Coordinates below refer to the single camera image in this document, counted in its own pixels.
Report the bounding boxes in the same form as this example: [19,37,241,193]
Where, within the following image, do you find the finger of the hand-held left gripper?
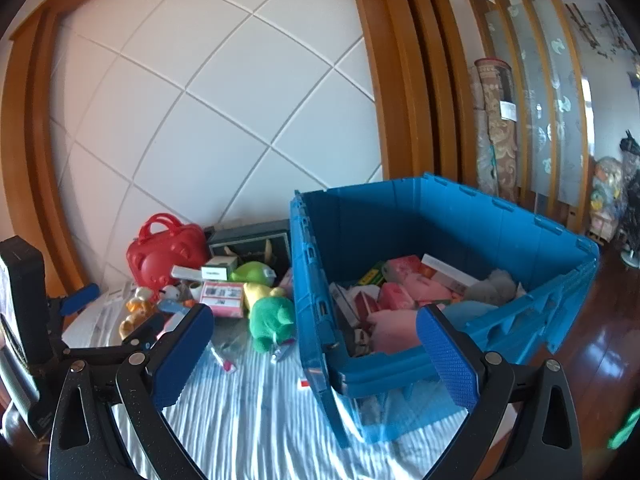
[60,317,166,366]
[47,282,101,318]

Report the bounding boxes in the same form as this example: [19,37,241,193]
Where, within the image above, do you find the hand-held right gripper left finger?
[47,302,216,480]

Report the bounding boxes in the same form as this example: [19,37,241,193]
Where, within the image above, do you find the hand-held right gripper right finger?
[416,304,583,480]

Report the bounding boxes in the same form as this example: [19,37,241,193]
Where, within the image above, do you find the lime green plush toy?
[230,261,277,283]

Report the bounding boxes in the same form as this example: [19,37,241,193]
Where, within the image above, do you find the blue plastic crate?
[290,172,601,448]

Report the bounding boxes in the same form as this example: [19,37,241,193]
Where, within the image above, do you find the white plastic packaging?
[65,282,136,348]

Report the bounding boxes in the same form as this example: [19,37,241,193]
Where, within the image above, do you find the orange toy figure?
[119,287,156,341]

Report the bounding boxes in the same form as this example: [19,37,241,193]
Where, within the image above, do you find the pink soft pouch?
[367,307,426,353]

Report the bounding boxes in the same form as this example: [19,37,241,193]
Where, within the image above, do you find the pink labelled box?
[200,280,246,318]

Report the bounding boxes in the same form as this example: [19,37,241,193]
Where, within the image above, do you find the red bear toy suitcase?
[126,213,208,293]

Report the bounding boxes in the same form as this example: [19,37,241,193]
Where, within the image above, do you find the long white box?
[171,265,228,282]

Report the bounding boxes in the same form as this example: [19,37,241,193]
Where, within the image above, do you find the plain pink box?
[377,282,416,311]

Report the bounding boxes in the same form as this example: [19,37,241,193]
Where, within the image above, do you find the grey plush toy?
[460,269,526,307]

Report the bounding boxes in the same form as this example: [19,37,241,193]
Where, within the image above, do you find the white red box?
[329,282,362,327]
[421,254,482,292]

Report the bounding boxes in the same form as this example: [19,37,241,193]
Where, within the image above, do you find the striped bed sheet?
[62,280,501,480]

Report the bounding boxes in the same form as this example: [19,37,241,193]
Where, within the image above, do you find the yellow-headed green plush toy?
[243,282,297,356]

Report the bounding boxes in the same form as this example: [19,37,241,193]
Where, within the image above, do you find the pink patterned box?
[385,255,423,283]

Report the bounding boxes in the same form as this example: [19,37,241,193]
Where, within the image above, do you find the green yellow box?
[357,260,390,286]

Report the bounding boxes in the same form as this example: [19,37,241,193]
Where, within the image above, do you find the dark green gift box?
[207,220,292,281]

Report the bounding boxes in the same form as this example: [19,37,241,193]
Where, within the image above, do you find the rolled patterned carpet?
[472,57,523,203]

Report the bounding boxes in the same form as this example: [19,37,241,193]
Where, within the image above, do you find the bagged plush toys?
[590,156,626,241]

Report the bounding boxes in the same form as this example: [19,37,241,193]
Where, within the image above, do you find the wooden frosted glass partition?
[457,0,601,233]

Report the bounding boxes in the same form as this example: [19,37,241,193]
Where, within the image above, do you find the dark standing object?
[619,129,640,266]

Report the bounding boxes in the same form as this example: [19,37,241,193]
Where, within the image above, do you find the wooden frame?
[0,0,476,306]

